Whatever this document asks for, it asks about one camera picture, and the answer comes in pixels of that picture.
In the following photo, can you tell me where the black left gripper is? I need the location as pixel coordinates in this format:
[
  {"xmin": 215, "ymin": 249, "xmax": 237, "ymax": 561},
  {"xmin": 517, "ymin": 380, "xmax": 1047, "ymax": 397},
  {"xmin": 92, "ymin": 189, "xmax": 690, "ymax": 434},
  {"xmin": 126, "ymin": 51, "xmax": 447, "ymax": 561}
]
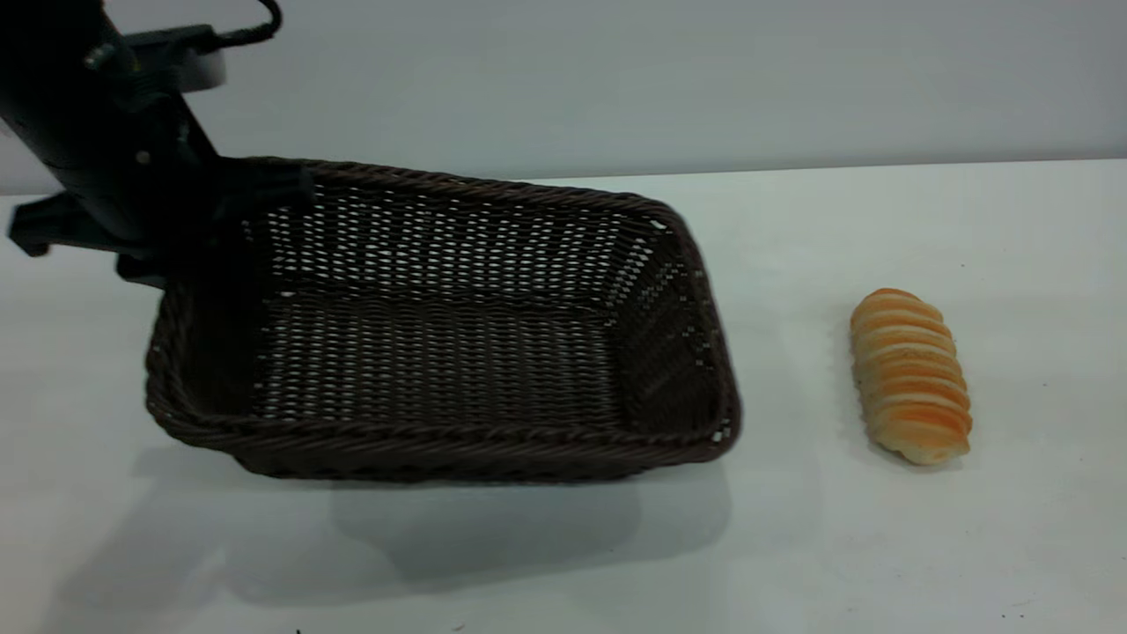
[{"xmin": 7, "ymin": 88, "xmax": 316, "ymax": 296}]

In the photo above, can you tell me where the dark brown woven basket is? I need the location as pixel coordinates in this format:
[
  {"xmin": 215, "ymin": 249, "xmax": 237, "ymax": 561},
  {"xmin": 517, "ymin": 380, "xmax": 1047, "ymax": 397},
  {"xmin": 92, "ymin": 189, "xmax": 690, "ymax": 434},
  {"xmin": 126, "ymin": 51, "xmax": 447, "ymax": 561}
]
[{"xmin": 145, "ymin": 157, "xmax": 742, "ymax": 483}]

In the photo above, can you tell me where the ridged golden bread roll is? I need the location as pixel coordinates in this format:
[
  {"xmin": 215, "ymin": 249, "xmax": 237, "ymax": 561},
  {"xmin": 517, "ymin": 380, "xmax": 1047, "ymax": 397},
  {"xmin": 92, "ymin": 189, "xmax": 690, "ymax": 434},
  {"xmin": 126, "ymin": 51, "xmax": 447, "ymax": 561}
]
[{"xmin": 849, "ymin": 288, "xmax": 973, "ymax": 467}]

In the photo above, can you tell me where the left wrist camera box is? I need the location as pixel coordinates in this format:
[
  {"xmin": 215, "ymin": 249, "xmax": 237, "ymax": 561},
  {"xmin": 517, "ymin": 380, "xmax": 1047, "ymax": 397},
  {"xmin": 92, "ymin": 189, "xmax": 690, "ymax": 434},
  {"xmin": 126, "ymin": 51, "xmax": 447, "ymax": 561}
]
[{"xmin": 122, "ymin": 25, "xmax": 228, "ymax": 94}]

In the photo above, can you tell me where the black camera cable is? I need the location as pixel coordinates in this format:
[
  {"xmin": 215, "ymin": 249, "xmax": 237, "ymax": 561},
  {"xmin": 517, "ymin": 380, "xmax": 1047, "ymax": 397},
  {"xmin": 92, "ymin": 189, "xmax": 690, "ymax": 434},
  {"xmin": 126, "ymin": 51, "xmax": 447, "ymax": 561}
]
[{"xmin": 210, "ymin": 0, "xmax": 284, "ymax": 50}]

